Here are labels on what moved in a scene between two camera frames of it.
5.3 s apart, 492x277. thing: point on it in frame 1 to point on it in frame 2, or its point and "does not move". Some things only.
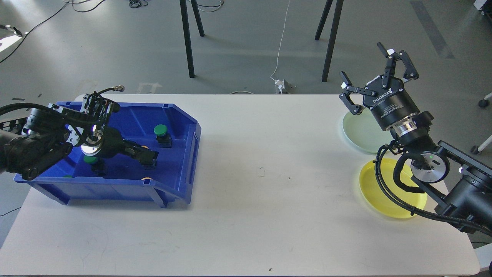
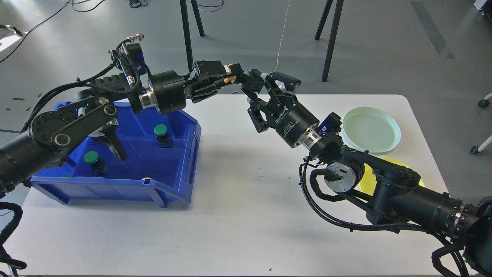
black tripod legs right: x=333 y=35 does not move
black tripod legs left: x=185 y=16 does not move
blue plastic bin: x=172 y=134 does not move
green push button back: x=163 y=139 does not move
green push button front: x=98 y=165 does not move
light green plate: x=363 y=131 does not move
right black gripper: x=391 y=102 to x=291 y=120
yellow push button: x=148 y=157 to x=230 y=79
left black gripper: x=108 y=142 to x=169 y=90
